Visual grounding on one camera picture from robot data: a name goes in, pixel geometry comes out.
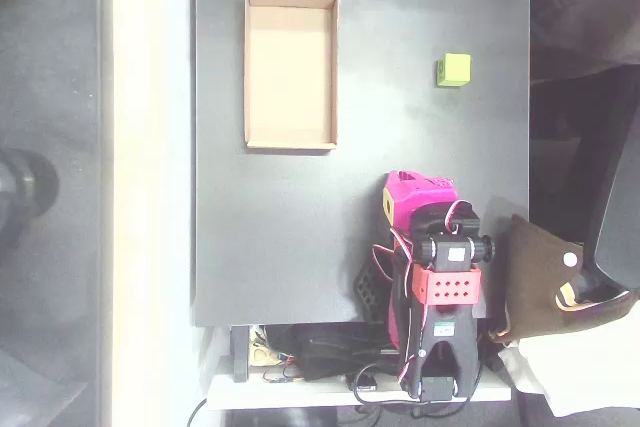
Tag white cloth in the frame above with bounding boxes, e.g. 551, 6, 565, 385
497, 306, 640, 418

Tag black perforated arm base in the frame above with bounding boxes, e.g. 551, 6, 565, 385
352, 256, 396, 323

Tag brown fabric bag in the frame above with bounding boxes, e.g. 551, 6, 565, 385
487, 214, 640, 348

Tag dark brown clothing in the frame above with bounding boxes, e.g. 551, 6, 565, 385
529, 0, 640, 86

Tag beige wooden piece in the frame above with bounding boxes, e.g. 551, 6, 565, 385
249, 326, 281, 368

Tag green cube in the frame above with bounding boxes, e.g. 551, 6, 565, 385
435, 53, 472, 88

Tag black office chair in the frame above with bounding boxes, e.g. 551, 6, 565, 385
564, 66, 640, 293

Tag white shelf board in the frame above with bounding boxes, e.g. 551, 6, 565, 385
207, 326, 514, 411

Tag black usb connector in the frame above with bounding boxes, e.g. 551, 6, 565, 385
347, 371, 379, 393

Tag black power cable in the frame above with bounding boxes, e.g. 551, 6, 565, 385
187, 396, 209, 427

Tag black cable bundle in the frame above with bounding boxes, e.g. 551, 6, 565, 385
264, 324, 406, 383

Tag small circuit board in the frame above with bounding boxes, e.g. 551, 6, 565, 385
262, 369, 301, 384

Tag cardboard box tray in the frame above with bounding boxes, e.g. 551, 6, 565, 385
243, 0, 341, 151

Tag dark round cylinder object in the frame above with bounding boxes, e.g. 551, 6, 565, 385
0, 146, 61, 248

